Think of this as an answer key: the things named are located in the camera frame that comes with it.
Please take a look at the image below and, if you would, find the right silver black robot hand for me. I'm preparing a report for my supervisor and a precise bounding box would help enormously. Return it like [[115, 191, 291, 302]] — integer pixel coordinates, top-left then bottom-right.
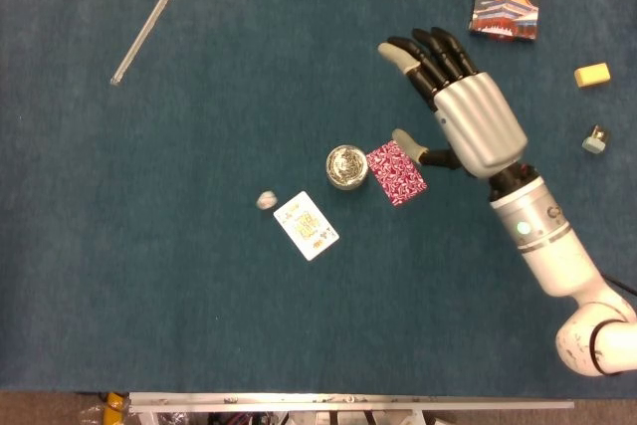
[[377, 26, 530, 180]]

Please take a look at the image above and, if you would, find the red patterned playing card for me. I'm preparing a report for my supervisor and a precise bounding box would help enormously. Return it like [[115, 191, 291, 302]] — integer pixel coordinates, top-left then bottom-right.
[[365, 139, 429, 208]]

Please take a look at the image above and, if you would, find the yellow mahjong tile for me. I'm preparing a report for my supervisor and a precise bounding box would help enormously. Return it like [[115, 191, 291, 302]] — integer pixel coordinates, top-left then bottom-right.
[[573, 62, 612, 89]]

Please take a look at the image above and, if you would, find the white face playing card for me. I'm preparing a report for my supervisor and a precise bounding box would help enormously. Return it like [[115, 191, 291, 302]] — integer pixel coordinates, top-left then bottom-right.
[[273, 190, 340, 262]]

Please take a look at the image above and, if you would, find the green felt table mat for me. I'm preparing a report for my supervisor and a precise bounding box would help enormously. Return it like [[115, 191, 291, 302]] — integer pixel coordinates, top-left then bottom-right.
[[0, 0, 637, 399]]

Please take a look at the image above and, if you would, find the yellow tool below table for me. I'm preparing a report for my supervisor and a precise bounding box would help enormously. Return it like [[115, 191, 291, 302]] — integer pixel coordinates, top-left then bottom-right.
[[102, 391, 126, 425]]

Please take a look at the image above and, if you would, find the white aluminium frame rail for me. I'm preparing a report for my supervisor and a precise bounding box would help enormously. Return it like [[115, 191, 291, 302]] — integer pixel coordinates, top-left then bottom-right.
[[127, 391, 575, 425]]

